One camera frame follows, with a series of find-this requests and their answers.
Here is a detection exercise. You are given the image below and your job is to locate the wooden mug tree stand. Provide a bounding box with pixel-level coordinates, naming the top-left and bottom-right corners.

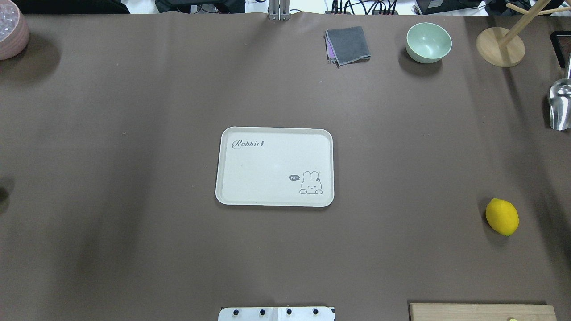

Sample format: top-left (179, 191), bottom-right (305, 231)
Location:
top-left (476, 0), bottom-right (571, 68)

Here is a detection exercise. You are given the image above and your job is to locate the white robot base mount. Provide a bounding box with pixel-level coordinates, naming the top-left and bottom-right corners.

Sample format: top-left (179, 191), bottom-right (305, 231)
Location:
top-left (218, 306), bottom-right (336, 321)

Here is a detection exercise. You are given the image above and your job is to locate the pink bowl with ice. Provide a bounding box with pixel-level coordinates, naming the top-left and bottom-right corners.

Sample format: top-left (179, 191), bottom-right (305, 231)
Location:
top-left (0, 0), bottom-right (30, 60)

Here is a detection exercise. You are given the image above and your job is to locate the black framed tray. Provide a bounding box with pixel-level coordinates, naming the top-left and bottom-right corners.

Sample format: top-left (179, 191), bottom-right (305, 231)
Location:
top-left (549, 30), bottom-right (571, 68)

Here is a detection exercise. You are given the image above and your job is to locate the aluminium frame post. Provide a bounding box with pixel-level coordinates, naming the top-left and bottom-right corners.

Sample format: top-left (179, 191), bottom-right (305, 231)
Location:
top-left (268, 0), bottom-right (291, 21)

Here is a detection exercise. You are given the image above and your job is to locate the mint green bowl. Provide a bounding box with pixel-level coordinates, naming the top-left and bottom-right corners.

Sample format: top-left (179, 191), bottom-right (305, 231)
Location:
top-left (405, 22), bottom-right (452, 64)

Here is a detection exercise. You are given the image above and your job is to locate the grey folded cloth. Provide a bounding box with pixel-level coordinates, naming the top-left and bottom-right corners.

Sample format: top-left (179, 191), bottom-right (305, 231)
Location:
top-left (325, 26), bottom-right (371, 66)

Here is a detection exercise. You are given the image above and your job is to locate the metal scoop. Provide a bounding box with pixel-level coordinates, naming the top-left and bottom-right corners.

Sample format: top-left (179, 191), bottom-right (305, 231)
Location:
top-left (549, 57), bottom-right (571, 131)

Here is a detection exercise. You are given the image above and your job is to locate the wooden cutting board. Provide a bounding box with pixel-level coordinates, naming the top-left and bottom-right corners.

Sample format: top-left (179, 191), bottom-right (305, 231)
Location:
top-left (410, 303), bottom-right (557, 321)

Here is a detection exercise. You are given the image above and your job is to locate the white rabbit tray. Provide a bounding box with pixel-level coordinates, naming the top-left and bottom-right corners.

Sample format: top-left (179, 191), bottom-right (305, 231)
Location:
top-left (215, 126), bottom-right (335, 207)

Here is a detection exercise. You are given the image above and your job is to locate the yellow lemon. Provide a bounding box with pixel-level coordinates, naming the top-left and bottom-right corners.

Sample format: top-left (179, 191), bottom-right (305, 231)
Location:
top-left (484, 198), bottom-right (519, 236)

